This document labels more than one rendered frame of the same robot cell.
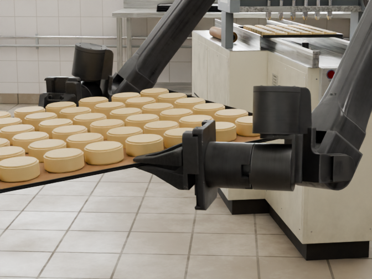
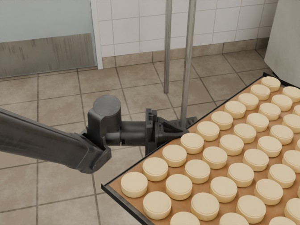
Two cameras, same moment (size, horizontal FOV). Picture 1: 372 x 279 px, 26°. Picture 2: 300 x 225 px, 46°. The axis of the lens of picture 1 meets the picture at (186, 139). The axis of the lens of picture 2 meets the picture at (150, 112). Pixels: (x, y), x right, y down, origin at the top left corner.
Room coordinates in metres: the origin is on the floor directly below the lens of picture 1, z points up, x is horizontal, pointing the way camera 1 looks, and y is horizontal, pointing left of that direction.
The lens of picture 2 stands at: (1.53, -0.19, 1.55)
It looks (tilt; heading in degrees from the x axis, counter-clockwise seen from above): 40 degrees down; 163
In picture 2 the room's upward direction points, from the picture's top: straight up
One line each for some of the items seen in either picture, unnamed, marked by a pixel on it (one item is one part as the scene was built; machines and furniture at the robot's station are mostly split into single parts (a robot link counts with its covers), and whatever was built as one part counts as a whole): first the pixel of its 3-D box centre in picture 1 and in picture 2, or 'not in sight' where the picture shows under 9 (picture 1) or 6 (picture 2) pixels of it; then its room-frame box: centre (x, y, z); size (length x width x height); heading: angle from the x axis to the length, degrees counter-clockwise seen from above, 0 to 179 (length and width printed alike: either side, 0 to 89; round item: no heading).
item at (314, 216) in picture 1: (319, 142); not in sight; (3.62, -0.61, 0.45); 0.70 x 0.34 x 0.90; 8
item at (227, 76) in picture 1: (268, 111); not in sight; (4.59, -0.48, 0.42); 1.28 x 0.72 x 0.84; 8
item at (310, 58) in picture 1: (259, 38); not in sight; (4.21, -0.39, 0.87); 2.01 x 0.03 x 0.07; 8
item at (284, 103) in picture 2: not in sight; (281, 102); (0.95, 0.33, 0.99); 0.05 x 0.05 x 0.02
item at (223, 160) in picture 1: (225, 165); (137, 133); (0.97, -0.05, 1.00); 0.07 x 0.07 x 0.10; 74
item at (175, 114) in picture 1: (176, 118); (204, 206); (1.20, 0.01, 1.01); 0.05 x 0.05 x 0.02
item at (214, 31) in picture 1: (222, 34); not in sight; (4.50, -0.20, 0.87); 0.40 x 0.06 x 0.06; 12
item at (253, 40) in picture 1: (234, 32); not in sight; (4.56, -0.27, 0.88); 1.28 x 0.01 x 0.07; 8
